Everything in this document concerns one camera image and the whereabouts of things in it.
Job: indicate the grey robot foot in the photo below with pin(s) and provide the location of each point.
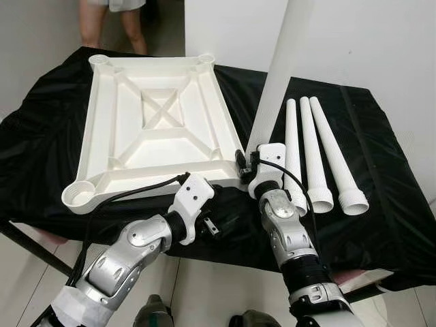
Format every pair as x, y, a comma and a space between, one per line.
255, 320
153, 315

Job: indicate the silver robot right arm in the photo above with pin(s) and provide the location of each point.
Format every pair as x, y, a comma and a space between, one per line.
286, 228

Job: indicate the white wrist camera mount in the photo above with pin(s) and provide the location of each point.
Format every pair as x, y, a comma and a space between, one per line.
272, 155
194, 194

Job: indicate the white plastic children table top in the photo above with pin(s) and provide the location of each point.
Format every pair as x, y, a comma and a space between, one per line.
109, 136

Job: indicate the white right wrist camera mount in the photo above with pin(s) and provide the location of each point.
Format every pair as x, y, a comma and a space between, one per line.
272, 155

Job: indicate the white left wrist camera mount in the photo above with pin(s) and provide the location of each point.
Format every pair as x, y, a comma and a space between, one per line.
194, 194

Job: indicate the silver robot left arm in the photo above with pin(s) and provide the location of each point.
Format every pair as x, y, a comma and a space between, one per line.
136, 242

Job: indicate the white plastic table leg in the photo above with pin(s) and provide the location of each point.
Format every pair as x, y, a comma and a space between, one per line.
283, 68
293, 143
334, 150
312, 150

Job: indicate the grey robot right foot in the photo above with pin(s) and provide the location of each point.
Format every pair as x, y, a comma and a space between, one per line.
255, 320

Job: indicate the black table cloth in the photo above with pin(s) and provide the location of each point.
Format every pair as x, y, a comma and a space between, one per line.
381, 136

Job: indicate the person with bare legs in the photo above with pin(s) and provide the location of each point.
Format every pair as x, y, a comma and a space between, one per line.
90, 24

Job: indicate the grey robot left foot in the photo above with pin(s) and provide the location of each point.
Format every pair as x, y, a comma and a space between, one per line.
153, 315

